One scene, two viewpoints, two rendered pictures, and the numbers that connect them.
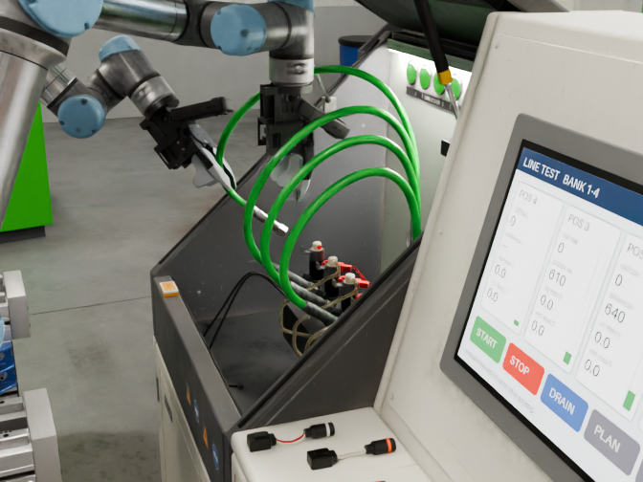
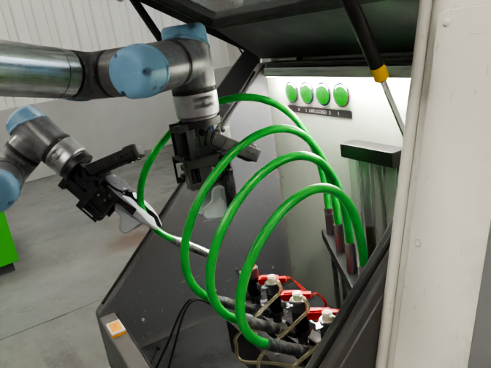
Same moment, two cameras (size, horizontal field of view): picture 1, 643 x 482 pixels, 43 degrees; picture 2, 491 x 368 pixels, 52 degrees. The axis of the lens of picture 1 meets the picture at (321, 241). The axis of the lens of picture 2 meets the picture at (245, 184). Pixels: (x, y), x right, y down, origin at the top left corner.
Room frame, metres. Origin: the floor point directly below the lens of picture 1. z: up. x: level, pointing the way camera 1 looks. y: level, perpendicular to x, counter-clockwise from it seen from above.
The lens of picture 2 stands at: (0.52, 0.09, 1.54)
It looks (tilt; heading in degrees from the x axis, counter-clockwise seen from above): 17 degrees down; 354
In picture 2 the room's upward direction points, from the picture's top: 9 degrees counter-clockwise
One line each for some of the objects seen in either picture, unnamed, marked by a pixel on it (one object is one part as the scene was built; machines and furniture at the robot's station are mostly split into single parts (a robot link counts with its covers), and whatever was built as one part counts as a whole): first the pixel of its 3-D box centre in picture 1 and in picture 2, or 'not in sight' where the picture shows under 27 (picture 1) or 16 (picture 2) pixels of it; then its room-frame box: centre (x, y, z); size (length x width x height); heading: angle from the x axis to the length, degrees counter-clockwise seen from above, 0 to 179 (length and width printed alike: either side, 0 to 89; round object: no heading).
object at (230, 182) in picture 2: (304, 154); (224, 183); (1.37, 0.03, 1.28); 0.05 x 0.02 x 0.09; 21
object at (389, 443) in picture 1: (352, 451); not in sight; (0.92, -0.05, 0.99); 0.12 x 0.02 x 0.02; 109
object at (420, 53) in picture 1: (456, 61); (340, 71); (1.49, -0.24, 1.43); 0.54 x 0.03 x 0.02; 21
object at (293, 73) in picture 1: (292, 71); (197, 105); (1.38, 0.06, 1.42); 0.08 x 0.08 x 0.05
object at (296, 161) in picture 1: (292, 180); (217, 209); (1.36, 0.05, 1.24); 0.06 x 0.03 x 0.09; 111
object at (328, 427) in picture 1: (291, 435); not in sight; (0.95, 0.04, 0.99); 0.12 x 0.02 x 0.02; 108
